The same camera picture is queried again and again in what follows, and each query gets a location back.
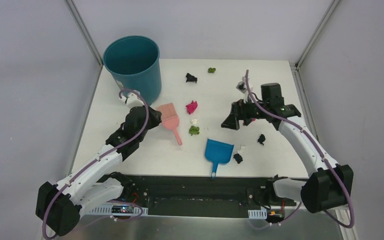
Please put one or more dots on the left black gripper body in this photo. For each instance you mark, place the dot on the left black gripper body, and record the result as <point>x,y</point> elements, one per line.
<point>148,117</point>

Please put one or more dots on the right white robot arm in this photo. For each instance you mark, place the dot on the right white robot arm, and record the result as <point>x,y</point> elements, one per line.
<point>329,184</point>

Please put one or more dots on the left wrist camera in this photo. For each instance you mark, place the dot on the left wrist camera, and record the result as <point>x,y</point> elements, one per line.
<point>130,100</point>

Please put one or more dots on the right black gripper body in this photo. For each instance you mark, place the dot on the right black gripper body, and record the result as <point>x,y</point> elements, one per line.
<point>251,111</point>

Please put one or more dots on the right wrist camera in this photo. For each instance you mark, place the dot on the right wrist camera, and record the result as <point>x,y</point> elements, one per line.
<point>243,87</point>

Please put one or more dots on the white paper scrap near dustpan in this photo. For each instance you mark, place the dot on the white paper scrap near dustpan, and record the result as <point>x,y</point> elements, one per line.
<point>242,150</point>

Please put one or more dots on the black paper scrap top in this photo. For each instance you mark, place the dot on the black paper scrap top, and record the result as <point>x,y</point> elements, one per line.
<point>191,78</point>

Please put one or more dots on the pink hand brush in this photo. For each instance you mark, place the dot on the pink hand brush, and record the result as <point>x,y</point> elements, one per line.
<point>170,119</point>

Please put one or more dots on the magenta paper scrap centre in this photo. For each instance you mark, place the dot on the magenta paper scrap centre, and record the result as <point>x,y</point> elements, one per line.
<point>191,107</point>

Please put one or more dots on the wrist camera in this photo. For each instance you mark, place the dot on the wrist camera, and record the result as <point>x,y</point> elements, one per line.
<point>130,100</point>
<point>243,87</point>

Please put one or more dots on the teal plastic waste bin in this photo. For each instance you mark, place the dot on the teal plastic waste bin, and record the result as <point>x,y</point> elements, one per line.
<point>134,63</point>

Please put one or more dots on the black paper scrap right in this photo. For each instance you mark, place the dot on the black paper scrap right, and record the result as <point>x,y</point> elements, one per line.
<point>261,139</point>

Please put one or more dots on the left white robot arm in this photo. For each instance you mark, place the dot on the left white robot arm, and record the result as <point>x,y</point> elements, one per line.
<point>61,205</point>

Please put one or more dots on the small green paper scrap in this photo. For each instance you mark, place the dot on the small green paper scrap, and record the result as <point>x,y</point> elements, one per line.
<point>211,70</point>

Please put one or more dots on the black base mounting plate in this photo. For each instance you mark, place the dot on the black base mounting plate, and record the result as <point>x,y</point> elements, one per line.
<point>196,196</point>

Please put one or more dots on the green paper scrap centre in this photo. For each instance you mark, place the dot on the green paper scrap centre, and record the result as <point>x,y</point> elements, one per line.
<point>194,130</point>

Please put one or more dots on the black paper scrap near dustpan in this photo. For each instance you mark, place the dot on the black paper scrap near dustpan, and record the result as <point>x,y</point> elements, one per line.
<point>238,158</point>

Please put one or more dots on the small white paper scrap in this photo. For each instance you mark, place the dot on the small white paper scrap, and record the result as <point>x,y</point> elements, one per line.
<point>194,121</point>

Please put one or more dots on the blue plastic dustpan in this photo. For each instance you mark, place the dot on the blue plastic dustpan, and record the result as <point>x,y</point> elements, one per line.
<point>218,153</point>

